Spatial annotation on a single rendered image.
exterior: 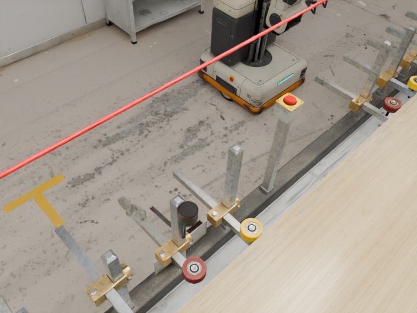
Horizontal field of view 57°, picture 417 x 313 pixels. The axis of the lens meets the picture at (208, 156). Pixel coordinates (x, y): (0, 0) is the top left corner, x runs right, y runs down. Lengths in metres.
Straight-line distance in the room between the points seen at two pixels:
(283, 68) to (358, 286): 2.08
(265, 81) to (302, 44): 1.10
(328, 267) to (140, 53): 2.80
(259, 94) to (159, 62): 1.09
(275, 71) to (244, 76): 0.26
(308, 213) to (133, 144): 1.69
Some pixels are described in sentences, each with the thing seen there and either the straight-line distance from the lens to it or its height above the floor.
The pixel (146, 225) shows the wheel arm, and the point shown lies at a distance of 1.44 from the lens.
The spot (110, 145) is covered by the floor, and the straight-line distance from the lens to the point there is 2.88.
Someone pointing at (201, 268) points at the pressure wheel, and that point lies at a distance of 1.31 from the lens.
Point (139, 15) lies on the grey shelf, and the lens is 3.99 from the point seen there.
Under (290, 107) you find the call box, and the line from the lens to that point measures 1.35.
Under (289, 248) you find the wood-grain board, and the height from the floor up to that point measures 0.90.
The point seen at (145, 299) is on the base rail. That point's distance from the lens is 1.50.
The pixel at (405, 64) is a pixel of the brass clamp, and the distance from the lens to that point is 2.49.
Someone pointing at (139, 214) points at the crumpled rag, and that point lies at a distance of 1.45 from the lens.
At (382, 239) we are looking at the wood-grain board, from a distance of 1.52.
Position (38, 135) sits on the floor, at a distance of 3.09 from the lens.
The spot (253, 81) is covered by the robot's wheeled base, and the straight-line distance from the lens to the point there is 2.96.
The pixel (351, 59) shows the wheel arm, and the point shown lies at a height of 0.84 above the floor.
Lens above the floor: 2.10
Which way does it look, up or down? 49 degrees down
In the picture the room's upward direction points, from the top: 4 degrees clockwise
